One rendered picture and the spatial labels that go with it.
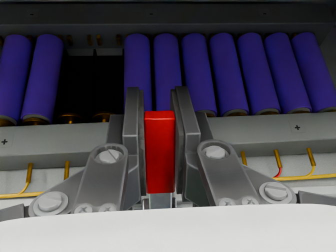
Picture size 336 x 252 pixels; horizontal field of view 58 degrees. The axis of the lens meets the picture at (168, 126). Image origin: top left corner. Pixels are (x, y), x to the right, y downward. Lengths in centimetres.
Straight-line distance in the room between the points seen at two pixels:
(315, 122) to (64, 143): 14
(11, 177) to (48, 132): 4
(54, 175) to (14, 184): 2
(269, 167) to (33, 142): 14
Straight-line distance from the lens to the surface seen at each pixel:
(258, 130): 18
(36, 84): 20
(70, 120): 19
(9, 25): 24
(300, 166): 21
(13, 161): 19
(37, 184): 20
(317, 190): 20
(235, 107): 19
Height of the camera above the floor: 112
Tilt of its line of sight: 42 degrees down
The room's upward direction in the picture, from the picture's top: 2 degrees clockwise
